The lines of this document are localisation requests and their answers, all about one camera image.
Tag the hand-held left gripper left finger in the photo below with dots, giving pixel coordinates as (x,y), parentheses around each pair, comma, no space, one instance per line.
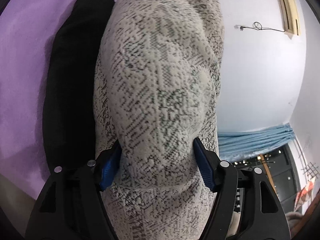
(110,170)

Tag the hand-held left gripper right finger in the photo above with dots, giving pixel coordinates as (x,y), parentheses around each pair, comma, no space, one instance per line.
(203,162)

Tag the grey knit jacket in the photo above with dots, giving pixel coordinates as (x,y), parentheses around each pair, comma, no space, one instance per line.
(155,80)

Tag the light blue curtain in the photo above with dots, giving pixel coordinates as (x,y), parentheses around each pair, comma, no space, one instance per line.
(250,140)

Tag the folded black garment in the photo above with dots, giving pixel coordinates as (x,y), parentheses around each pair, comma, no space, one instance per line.
(70,80)

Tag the red white cloth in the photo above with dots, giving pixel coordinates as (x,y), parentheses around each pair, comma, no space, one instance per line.
(305,192)

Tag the purple bed sheet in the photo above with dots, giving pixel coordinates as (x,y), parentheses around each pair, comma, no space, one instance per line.
(25,67)

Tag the wall air conditioner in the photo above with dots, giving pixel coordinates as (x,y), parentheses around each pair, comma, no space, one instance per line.
(287,7)

